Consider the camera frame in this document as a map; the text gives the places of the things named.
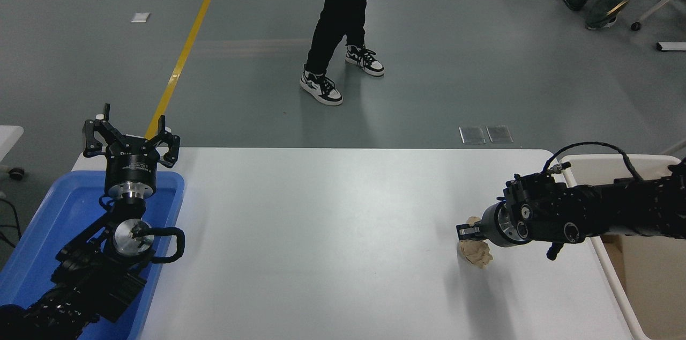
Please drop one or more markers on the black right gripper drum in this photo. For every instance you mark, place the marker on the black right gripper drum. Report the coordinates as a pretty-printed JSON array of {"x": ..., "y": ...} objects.
[{"x": 486, "y": 224}]

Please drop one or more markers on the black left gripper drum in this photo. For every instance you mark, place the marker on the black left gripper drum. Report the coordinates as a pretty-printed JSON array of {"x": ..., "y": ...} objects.
[{"x": 130, "y": 164}]

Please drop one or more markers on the tan paper ball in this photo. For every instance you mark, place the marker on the tan paper ball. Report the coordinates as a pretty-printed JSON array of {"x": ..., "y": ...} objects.
[{"x": 478, "y": 254}]

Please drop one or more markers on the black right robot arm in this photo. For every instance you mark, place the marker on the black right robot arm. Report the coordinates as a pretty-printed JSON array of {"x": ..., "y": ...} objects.
[{"x": 589, "y": 206}]

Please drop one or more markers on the white cart with caster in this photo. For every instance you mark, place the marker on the white cart with caster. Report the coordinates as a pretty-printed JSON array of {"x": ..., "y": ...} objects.
[{"x": 8, "y": 141}]

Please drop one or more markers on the metal floor plate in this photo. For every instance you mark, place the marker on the metal floor plate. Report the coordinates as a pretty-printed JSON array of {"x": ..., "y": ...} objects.
[
  {"x": 499, "y": 134},
  {"x": 472, "y": 135}
]

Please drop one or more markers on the blue plastic tray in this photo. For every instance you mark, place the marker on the blue plastic tray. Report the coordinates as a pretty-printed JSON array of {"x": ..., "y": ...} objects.
[{"x": 48, "y": 216}]

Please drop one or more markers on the small white floor plate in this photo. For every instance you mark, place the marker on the small white floor plate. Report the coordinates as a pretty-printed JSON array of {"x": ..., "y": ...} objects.
[{"x": 140, "y": 16}]

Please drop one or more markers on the large pale bin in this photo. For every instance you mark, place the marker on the large pale bin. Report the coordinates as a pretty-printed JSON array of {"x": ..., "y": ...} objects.
[{"x": 659, "y": 297}]

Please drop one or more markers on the standing person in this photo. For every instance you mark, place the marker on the standing person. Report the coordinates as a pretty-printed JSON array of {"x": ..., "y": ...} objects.
[{"x": 343, "y": 2}]

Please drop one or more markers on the white flat bar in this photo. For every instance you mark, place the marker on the white flat bar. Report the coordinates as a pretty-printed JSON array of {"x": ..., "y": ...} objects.
[{"x": 671, "y": 46}]

